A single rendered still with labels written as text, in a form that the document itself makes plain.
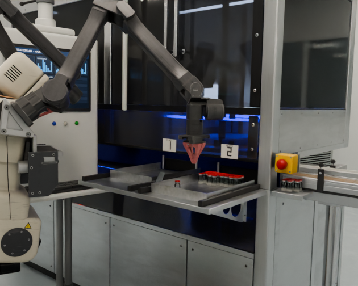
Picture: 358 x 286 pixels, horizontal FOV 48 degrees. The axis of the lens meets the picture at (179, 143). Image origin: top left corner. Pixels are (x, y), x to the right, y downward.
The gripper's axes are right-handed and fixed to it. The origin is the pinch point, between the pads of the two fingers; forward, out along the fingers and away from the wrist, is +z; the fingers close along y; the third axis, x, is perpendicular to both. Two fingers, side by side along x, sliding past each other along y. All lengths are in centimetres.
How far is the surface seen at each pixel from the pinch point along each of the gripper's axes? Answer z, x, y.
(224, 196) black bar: 12.8, -7.2, 9.1
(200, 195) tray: 11.9, -2.7, 0.9
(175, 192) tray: 12.3, 8.5, 0.9
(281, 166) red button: 3.5, -18.2, 31.8
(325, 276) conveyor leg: 49, -31, 50
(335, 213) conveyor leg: 23, -33, 50
